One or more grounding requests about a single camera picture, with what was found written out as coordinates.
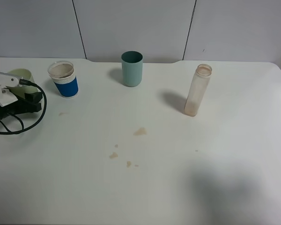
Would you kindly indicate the teal plastic cup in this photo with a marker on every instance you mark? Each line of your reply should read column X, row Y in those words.
column 132, row 64

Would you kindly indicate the blue sleeved clear cup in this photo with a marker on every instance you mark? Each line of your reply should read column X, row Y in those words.
column 63, row 75

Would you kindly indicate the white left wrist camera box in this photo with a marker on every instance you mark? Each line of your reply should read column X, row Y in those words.
column 8, row 80

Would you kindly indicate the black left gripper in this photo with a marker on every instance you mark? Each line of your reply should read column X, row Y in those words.
column 13, row 103

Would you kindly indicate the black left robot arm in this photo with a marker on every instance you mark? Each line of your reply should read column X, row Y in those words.
column 12, row 104

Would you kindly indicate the clear pink-label drink bottle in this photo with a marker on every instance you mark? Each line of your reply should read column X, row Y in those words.
column 197, row 89

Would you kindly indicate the light green plastic cup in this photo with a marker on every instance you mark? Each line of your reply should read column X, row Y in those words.
column 27, row 75

